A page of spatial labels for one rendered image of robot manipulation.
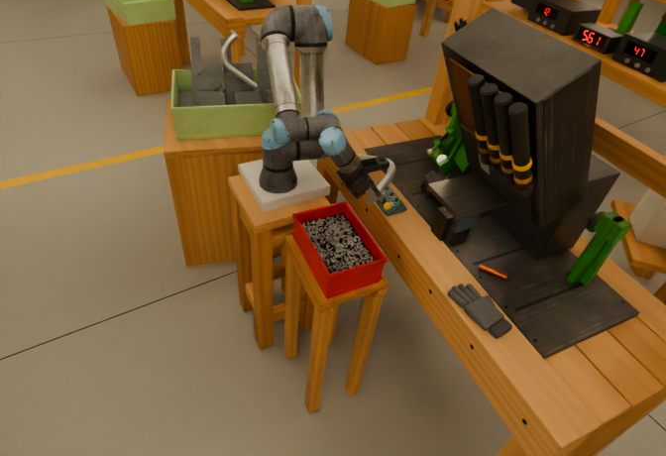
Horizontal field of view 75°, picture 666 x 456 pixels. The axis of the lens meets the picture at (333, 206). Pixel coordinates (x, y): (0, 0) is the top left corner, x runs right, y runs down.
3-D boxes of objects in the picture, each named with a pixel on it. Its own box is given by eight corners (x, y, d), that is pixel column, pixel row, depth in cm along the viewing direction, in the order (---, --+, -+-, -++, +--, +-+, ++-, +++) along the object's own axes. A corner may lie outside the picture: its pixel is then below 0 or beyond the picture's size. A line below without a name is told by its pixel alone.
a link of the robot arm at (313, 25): (290, 156, 172) (283, 4, 150) (327, 153, 176) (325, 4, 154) (297, 166, 161) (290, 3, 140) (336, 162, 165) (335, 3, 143)
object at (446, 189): (455, 222, 132) (457, 214, 130) (425, 190, 143) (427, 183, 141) (548, 196, 146) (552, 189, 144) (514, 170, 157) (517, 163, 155)
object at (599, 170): (535, 261, 151) (581, 183, 129) (480, 206, 171) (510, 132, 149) (573, 248, 157) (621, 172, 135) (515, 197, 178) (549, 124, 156)
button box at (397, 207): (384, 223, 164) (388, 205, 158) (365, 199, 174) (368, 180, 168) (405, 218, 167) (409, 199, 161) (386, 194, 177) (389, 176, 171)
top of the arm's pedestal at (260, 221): (254, 234, 161) (254, 226, 159) (228, 184, 182) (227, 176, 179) (330, 212, 174) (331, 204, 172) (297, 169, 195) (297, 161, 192)
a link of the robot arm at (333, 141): (336, 119, 131) (343, 137, 126) (351, 142, 139) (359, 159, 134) (313, 133, 133) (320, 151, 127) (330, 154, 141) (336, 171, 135)
